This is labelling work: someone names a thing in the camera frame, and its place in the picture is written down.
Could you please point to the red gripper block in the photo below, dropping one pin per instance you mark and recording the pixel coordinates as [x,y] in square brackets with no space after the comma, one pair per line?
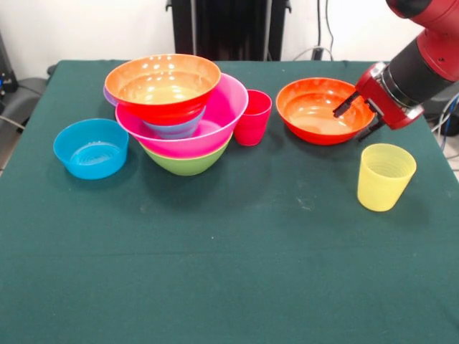
[383,100]

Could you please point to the orange bowl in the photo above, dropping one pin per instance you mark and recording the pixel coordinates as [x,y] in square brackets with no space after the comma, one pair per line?
[161,82]
[308,111]

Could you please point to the yellow cup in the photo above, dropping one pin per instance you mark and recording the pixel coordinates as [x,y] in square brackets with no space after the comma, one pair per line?
[385,182]

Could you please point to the large magenta bowl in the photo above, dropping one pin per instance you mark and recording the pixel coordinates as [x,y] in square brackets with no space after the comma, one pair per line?
[226,107]

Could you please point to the small cyan bowl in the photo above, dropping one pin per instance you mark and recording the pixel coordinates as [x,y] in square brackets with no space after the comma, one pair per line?
[175,130]

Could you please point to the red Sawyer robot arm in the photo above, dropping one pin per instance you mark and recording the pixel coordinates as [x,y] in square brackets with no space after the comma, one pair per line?
[412,71]

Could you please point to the red cup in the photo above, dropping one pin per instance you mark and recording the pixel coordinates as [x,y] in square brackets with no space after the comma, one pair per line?
[251,122]

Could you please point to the dark green table cloth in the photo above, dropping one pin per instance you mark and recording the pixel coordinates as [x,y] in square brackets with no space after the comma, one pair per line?
[322,268]

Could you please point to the green bowl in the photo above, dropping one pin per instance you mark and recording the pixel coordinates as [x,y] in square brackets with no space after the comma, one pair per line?
[190,165]

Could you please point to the purple bowl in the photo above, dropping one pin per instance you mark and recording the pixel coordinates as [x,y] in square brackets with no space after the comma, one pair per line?
[109,97]

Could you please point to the straight-sided blue bowl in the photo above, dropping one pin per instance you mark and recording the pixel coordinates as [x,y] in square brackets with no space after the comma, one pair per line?
[92,150]

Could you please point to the black computer box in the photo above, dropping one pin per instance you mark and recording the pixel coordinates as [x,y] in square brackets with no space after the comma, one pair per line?
[5,71]

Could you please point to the black pedestal foot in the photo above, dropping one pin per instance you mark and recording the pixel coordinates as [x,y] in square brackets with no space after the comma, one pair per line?
[439,105]
[30,93]

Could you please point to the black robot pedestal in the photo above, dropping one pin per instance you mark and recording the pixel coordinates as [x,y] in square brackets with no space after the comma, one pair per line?
[226,28]

